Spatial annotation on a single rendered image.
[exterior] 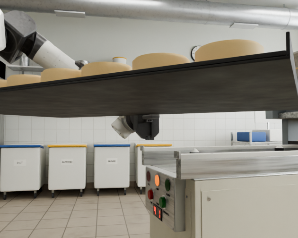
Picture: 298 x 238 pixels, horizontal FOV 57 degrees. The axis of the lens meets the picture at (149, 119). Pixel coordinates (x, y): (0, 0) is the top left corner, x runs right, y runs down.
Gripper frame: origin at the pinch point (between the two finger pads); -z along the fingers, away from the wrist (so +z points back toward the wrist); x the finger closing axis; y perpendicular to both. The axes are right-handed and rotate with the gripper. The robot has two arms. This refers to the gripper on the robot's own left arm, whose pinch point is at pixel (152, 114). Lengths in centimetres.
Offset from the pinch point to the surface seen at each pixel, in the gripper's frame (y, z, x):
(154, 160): 9.3, 29.2, -14.2
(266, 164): 32.8, 1.6, -13.3
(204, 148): 28.6, 30.3, -10.6
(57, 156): -39, 355, -39
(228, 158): 20.6, 0.8, -11.3
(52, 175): -46, 355, -66
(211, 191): 15.0, -0.6, -18.9
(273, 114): 77, 51, 4
